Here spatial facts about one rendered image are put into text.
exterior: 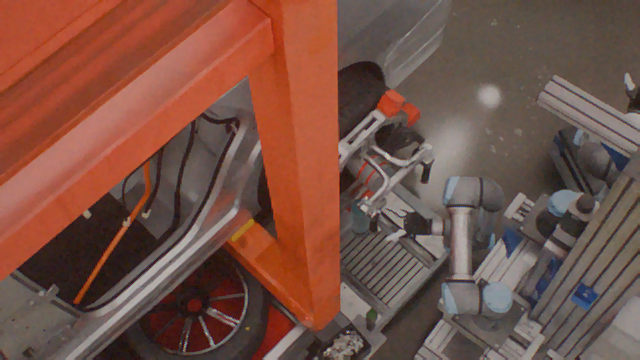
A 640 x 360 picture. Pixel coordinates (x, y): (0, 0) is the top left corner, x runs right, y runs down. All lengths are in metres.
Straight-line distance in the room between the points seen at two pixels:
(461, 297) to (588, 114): 1.04
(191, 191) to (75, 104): 2.16
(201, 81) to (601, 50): 3.83
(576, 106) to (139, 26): 1.46
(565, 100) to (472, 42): 2.64
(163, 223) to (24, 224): 2.12
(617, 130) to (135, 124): 1.42
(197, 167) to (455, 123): 1.80
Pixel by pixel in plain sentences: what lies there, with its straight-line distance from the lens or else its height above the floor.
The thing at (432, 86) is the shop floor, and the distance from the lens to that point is 4.93.
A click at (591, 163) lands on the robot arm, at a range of 3.15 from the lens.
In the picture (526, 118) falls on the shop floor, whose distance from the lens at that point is 4.90.
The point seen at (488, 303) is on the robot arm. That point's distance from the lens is 3.27.
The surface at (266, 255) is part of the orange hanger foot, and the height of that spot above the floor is 0.71.
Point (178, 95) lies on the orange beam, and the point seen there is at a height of 2.73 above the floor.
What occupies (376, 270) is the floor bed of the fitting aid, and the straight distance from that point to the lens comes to 4.33.
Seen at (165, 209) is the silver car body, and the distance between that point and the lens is 3.72.
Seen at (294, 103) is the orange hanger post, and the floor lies 2.43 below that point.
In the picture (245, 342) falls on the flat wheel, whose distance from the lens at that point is 3.77.
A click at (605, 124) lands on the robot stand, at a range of 2.52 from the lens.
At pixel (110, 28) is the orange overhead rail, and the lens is 1.44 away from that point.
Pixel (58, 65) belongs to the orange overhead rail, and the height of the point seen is 3.00.
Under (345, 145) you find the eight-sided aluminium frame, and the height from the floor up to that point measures 1.12.
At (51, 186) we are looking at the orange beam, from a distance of 1.62.
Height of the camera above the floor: 4.11
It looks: 63 degrees down
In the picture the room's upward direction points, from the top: 4 degrees counter-clockwise
